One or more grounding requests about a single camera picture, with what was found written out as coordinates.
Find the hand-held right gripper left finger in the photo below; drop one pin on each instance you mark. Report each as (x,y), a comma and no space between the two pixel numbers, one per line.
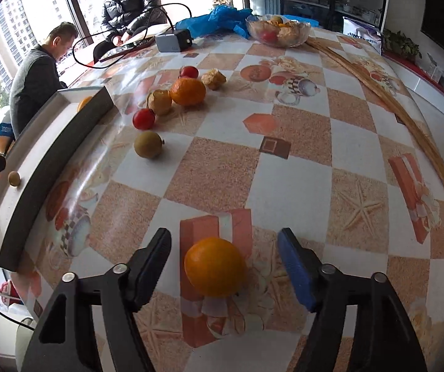
(154,259)

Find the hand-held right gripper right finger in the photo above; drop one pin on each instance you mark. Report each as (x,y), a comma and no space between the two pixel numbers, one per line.
(295,267)

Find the small brown round fruit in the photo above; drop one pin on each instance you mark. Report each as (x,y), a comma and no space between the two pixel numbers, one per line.
(14,178)

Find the grey tray with white inside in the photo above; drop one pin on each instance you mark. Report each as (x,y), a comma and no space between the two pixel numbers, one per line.
(28,155)

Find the orange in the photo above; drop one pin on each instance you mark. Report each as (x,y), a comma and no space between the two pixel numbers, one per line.
(215,267)
(278,20)
(84,103)
(187,91)

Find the tan wrinkled fruit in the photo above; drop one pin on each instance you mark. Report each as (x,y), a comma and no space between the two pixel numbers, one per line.
(288,33)
(159,102)
(214,78)

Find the small red tomato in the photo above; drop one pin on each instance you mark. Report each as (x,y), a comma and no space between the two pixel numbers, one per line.
(270,35)
(143,119)
(189,71)

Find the grey power adapter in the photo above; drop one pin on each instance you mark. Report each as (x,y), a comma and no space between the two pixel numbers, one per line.
(172,40)

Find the white low cabinet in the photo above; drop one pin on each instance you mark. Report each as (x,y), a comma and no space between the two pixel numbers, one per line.
(419,81)

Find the glass bowl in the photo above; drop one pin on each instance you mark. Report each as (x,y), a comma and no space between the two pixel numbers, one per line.
(278,40)

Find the white printed bag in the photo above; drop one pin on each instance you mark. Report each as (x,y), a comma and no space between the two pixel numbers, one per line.
(361,33)

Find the blue plastic bag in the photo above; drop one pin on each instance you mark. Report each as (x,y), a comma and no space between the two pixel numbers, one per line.
(214,21)

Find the potted green plant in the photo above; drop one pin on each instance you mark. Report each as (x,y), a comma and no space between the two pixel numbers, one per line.
(400,44)

